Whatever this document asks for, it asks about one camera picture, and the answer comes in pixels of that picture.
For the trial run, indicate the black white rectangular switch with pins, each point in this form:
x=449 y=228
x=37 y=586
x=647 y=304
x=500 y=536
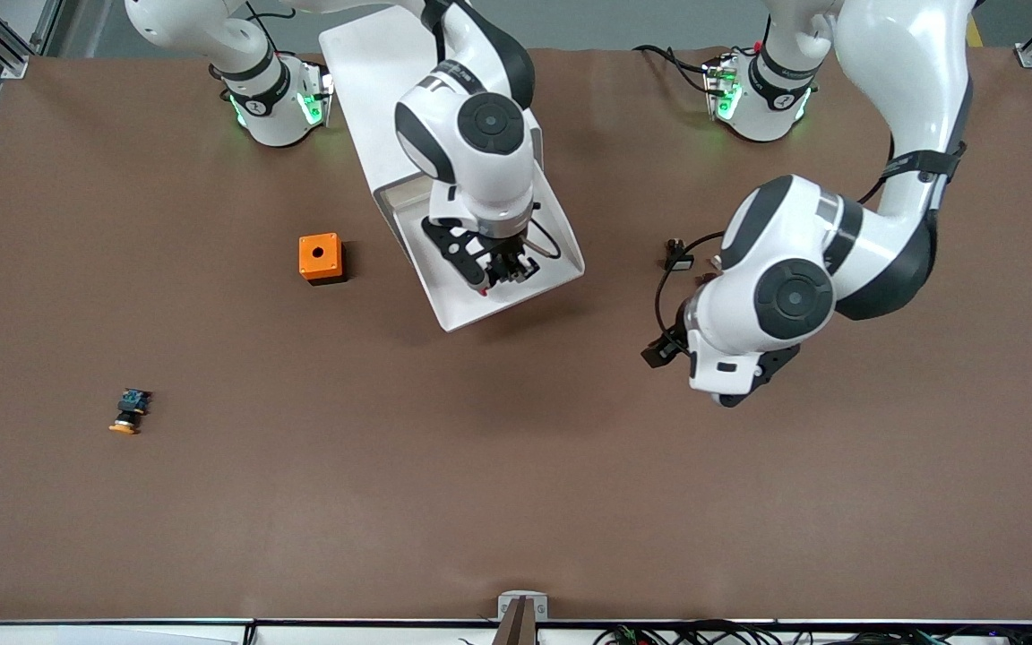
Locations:
x=679 y=262

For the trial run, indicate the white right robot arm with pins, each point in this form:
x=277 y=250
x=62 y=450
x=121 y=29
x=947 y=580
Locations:
x=480 y=125

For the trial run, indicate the orange button enclosure box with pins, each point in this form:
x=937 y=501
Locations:
x=319 y=255

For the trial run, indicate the yellow push button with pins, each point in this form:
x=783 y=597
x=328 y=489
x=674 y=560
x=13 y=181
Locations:
x=131 y=408

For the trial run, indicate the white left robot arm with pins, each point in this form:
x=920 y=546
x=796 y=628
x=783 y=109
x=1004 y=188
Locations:
x=794 y=296

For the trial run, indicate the white table edge rail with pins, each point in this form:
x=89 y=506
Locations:
x=122 y=634

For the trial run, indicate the brown wedge post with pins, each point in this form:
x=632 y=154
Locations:
x=516 y=627

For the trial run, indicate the brown table cover sheet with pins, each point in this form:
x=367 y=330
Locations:
x=516 y=448

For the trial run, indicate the grey metal bracket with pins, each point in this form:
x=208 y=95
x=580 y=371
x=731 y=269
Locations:
x=539 y=607

